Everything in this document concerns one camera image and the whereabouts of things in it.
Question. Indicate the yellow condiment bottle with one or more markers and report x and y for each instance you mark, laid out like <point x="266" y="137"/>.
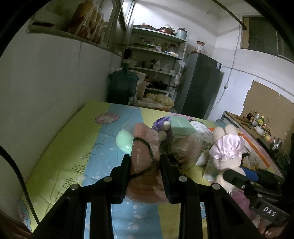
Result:
<point x="261" y="120"/>

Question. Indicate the brown cardboard wall panel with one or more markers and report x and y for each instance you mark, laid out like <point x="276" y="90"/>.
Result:
<point x="274" y="106"/>

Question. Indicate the green round cushion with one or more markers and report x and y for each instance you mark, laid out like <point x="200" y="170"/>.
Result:
<point x="124" y="141"/>

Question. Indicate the light blue pot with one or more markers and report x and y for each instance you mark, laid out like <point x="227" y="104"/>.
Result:
<point x="181" y="33"/>

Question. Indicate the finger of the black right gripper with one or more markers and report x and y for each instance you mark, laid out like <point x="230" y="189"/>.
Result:
<point x="235" y="178"/>

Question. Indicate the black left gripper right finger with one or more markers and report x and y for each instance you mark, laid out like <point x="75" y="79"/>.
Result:
<point x="170" y="177"/>

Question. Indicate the wooden kitchen counter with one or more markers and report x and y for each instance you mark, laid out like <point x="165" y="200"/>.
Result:
<point x="243" y="123"/>

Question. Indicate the colourful cartoon bed sheet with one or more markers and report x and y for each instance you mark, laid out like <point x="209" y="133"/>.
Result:
<point x="86" y="151"/>

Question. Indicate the clear plastic bag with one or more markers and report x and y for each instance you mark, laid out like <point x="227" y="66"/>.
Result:
<point x="191" y="150"/>

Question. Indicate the red lidded pan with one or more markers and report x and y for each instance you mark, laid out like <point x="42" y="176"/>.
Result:
<point x="167" y="29"/>

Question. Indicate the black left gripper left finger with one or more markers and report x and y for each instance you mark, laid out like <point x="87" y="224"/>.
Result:
<point x="121" y="176"/>

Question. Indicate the dark green refrigerator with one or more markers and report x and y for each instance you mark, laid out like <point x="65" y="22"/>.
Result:
<point x="198" y="86"/>

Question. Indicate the white plush purple dress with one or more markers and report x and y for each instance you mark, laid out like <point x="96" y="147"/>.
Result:
<point x="163" y="127"/>

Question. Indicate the white bowl on counter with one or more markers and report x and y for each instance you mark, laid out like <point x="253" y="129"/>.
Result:
<point x="260" y="130"/>

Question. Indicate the yellow lumpy food pile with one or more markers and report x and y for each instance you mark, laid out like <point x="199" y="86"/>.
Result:
<point x="164" y="100"/>

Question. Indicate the glass jar on fridge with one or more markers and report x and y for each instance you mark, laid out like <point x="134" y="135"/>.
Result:
<point x="199" y="46"/>

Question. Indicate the grey metal shelving rack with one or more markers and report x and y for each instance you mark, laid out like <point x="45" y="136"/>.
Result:
<point x="159" y="55"/>

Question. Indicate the orange rimmed cardboard box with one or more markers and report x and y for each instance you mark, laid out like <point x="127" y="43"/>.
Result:
<point x="258" y="158"/>

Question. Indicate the green cardboard box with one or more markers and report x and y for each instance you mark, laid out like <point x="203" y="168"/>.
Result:
<point x="181" y="125"/>

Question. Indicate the cream bunny plush pink dress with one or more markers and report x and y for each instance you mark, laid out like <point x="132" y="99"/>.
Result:
<point x="226" y="153"/>

